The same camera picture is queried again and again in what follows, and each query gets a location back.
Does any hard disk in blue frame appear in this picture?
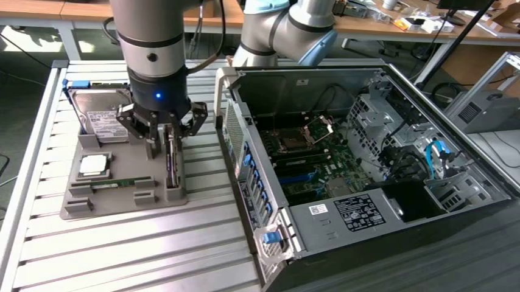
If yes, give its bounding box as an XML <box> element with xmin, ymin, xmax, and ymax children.
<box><xmin>63</xmin><ymin>78</ymin><xmax>142</xmax><ymax>144</ymax></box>

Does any perforated metal drive cage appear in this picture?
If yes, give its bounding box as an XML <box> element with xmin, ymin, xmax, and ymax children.
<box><xmin>348</xmin><ymin>91</ymin><xmax>443</xmax><ymax>159</ymax></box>

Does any grey plastic parts rack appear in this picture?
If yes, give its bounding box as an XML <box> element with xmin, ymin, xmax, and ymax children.
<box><xmin>59</xmin><ymin>101</ymin><xmax>190</xmax><ymax>220</ymax></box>

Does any grey computer tower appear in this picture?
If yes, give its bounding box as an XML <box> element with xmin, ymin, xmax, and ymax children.
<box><xmin>444</xmin><ymin>89</ymin><xmax>520</xmax><ymax>134</ymax></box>

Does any CPU socket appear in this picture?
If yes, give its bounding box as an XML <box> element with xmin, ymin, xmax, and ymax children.
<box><xmin>276</xmin><ymin>129</ymin><xmax>315</xmax><ymax>153</ymax></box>

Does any aluminium profile frame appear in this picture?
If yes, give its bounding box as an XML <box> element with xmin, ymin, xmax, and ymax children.
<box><xmin>462</xmin><ymin>50</ymin><xmax>520</xmax><ymax>103</ymax></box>

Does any blue case latch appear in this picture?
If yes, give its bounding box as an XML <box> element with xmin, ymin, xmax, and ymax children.
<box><xmin>260</xmin><ymin>231</ymin><xmax>282</xmax><ymax>245</ymax></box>

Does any grey power supply unit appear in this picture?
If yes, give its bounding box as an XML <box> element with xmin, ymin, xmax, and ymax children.
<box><xmin>287</xmin><ymin>187</ymin><xmax>408</xmax><ymax>253</ymax></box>

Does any metal socket cover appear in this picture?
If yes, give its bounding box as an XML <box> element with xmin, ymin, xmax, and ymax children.
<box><xmin>303</xmin><ymin>115</ymin><xmax>337</xmax><ymax>144</ymax></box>

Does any green RAM stick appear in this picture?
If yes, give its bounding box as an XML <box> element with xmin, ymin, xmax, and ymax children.
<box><xmin>91</xmin><ymin>178</ymin><xmax>151</xmax><ymax>189</ymax></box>

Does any open grey PC case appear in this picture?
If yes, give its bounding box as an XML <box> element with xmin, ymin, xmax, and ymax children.
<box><xmin>213</xmin><ymin>59</ymin><xmax>520</xmax><ymax>291</ymax></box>

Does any green motherboard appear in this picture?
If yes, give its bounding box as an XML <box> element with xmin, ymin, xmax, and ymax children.
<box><xmin>254</xmin><ymin>114</ymin><xmax>375</xmax><ymax>207</ymax></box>

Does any black monitor stand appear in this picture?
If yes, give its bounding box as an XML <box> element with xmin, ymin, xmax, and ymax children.
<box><xmin>436</xmin><ymin>0</ymin><xmax>492</xmax><ymax>27</ymax></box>

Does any wooden desk grey frame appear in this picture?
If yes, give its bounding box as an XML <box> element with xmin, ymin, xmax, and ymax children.
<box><xmin>0</xmin><ymin>0</ymin><xmax>245</xmax><ymax>61</ymax></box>
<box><xmin>337</xmin><ymin>0</ymin><xmax>520</xmax><ymax>89</ymax></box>

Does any black looped wire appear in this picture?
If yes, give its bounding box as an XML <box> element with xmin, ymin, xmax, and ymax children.
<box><xmin>312</xmin><ymin>85</ymin><xmax>356</xmax><ymax>122</ymax></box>

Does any black wire bundle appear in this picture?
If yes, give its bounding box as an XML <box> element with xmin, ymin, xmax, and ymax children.
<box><xmin>377</xmin><ymin>145</ymin><xmax>432</xmax><ymax>183</ymax></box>

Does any graphics card with metal bracket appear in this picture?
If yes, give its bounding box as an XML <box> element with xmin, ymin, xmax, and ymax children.
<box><xmin>165</xmin><ymin>121</ymin><xmax>182</xmax><ymax>188</ymax></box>

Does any blue wire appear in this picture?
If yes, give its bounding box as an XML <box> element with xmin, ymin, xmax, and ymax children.
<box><xmin>424</xmin><ymin>137</ymin><xmax>451</xmax><ymax>181</ymax></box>

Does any black tripod pole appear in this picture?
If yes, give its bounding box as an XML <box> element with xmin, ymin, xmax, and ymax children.
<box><xmin>414</xmin><ymin>0</ymin><xmax>502</xmax><ymax>91</ymax></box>

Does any grey metal box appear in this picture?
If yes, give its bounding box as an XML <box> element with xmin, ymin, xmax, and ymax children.
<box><xmin>337</xmin><ymin>0</ymin><xmax>381</xmax><ymax>18</ymax></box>

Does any black coiled cable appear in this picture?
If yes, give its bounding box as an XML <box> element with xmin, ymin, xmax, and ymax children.
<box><xmin>431</xmin><ymin>82</ymin><xmax>463</xmax><ymax>106</ymax></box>

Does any silver CPU chip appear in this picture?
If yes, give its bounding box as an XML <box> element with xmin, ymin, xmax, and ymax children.
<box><xmin>79</xmin><ymin>155</ymin><xmax>111</xmax><ymax>177</ymax></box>

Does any grey disk bay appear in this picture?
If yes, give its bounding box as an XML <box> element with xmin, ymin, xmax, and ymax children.
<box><xmin>424</xmin><ymin>172</ymin><xmax>511</xmax><ymax>214</ymax></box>

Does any orange white small box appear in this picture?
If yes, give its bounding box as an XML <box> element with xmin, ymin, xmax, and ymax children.
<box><xmin>396</xmin><ymin>16</ymin><xmax>426</xmax><ymax>31</ymax></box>

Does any grey chipset heatsink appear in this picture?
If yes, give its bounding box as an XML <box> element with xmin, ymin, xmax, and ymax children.
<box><xmin>327</xmin><ymin>178</ymin><xmax>353</xmax><ymax>198</ymax></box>

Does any brown cardboard box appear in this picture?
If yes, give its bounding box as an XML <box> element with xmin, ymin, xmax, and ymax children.
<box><xmin>490</xmin><ymin>0</ymin><xmax>520</xmax><ymax>34</ymax></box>

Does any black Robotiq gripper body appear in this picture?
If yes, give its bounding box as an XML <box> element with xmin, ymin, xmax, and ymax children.
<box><xmin>129</xmin><ymin>68</ymin><xmax>193</xmax><ymax>122</ymax></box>

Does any black camera cable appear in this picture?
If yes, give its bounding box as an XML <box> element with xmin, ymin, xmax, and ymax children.
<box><xmin>185</xmin><ymin>0</ymin><xmax>228</xmax><ymax>75</ymax></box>

